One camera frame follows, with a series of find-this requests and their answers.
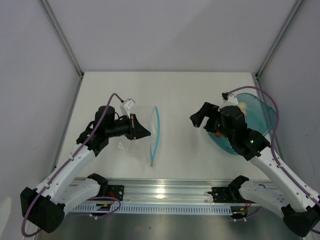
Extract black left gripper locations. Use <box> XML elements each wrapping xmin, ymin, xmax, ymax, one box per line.
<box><xmin>106</xmin><ymin>113</ymin><xmax>151</xmax><ymax>141</ymax></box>

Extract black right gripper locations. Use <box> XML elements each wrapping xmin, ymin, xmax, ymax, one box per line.
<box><xmin>189</xmin><ymin>102</ymin><xmax>234</xmax><ymax>142</ymax></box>

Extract clear zip top bag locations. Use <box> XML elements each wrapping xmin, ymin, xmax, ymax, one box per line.
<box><xmin>117</xmin><ymin>105</ymin><xmax>161</xmax><ymax>168</ymax></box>

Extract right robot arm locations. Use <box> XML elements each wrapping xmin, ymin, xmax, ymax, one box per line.
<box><xmin>190</xmin><ymin>102</ymin><xmax>320</xmax><ymax>238</ymax></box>

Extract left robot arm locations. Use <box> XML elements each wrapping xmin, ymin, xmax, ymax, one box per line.
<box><xmin>20</xmin><ymin>105</ymin><xmax>151</xmax><ymax>238</ymax></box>

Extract cream toy egg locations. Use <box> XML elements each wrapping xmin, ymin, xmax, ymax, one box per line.
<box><xmin>238</xmin><ymin>102</ymin><xmax>247</xmax><ymax>110</ymax></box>

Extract teal plastic tray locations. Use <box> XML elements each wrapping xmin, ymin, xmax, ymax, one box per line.
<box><xmin>207</xmin><ymin>93</ymin><xmax>277</xmax><ymax>160</ymax></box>

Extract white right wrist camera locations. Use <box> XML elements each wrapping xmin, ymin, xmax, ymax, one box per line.
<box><xmin>220</xmin><ymin>92</ymin><xmax>239</xmax><ymax>108</ymax></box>

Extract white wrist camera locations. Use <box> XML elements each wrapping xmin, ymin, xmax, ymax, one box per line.
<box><xmin>220</xmin><ymin>92</ymin><xmax>239</xmax><ymax>108</ymax></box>
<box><xmin>120</xmin><ymin>98</ymin><xmax>136</xmax><ymax>117</ymax></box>

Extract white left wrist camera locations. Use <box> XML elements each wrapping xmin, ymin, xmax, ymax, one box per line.
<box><xmin>120</xmin><ymin>98</ymin><xmax>136</xmax><ymax>117</ymax></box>

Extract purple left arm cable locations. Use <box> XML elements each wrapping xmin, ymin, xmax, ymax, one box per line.
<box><xmin>20</xmin><ymin>93</ymin><xmax>126</xmax><ymax>238</ymax></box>

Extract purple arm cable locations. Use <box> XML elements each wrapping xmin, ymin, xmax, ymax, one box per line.
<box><xmin>20</xmin><ymin>93</ymin><xmax>126</xmax><ymax>238</ymax></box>
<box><xmin>226</xmin><ymin>86</ymin><xmax>320</xmax><ymax>201</ymax></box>

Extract aluminium mounting rail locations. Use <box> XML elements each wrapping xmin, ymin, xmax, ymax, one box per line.
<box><xmin>63</xmin><ymin>177</ymin><xmax>276</xmax><ymax>207</ymax></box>

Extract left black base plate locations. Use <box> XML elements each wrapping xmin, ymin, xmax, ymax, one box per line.
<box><xmin>107</xmin><ymin>185</ymin><xmax>125</xmax><ymax>201</ymax></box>

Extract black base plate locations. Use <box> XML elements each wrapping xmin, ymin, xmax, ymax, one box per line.
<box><xmin>207</xmin><ymin>186</ymin><xmax>244</xmax><ymax>203</ymax></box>
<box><xmin>107</xmin><ymin>185</ymin><xmax>125</xmax><ymax>201</ymax></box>

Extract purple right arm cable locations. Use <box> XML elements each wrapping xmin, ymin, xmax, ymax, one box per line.
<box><xmin>226</xmin><ymin>86</ymin><xmax>320</xmax><ymax>201</ymax></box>

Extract white slotted cable duct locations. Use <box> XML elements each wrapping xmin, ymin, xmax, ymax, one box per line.
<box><xmin>72</xmin><ymin>203</ymin><xmax>233</xmax><ymax>216</ymax></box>

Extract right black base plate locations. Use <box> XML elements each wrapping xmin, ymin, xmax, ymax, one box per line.
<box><xmin>207</xmin><ymin>186</ymin><xmax>244</xmax><ymax>203</ymax></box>

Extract left aluminium frame post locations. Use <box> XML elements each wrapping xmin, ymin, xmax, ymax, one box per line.
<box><xmin>38</xmin><ymin>0</ymin><xmax>84</xmax><ymax>79</ymax></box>

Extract aluminium frame post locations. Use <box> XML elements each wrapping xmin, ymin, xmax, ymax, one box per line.
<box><xmin>255</xmin><ymin>0</ymin><xmax>307</xmax><ymax>81</ymax></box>
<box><xmin>38</xmin><ymin>0</ymin><xmax>84</xmax><ymax>79</ymax></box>

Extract right aluminium frame post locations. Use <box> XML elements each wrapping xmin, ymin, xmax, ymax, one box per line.
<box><xmin>255</xmin><ymin>0</ymin><xmax>307</xmax><ymax>81</ymax></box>

